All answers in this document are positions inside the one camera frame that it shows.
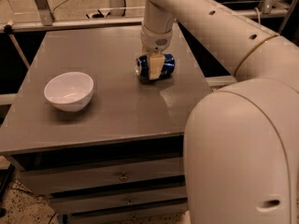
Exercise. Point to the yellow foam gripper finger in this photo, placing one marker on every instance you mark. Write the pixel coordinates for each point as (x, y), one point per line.
(156, 63)

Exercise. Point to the blue pepsi can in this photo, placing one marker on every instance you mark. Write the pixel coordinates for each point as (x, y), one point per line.
(142, 66)

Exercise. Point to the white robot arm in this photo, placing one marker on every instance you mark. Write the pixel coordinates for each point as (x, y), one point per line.
(241, 142)

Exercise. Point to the black power plug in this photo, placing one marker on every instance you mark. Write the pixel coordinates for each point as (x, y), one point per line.
(98, 15)

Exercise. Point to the grey drawer cabinet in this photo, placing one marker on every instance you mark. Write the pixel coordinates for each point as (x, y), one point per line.
(127, 120)

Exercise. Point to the white bowl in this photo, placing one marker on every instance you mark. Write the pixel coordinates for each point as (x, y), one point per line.
(70, 92)

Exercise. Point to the wooden stick with black tape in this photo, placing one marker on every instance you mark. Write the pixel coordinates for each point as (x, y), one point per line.
(8, 29)

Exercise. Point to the bottom grey drawer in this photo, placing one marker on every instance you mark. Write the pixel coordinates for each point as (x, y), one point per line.
(131, 215)

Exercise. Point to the grey drawer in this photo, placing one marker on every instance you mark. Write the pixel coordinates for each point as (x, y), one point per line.
(131, 215)
(127, 197)
(60, 180)

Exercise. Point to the top grey drawer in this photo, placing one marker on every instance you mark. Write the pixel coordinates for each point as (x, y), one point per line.
(60, 180)

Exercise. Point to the middle grey drawer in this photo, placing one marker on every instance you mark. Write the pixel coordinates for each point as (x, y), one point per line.
(127, 197)

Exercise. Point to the metal frame rail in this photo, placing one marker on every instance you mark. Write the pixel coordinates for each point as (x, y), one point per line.
(126, 21)

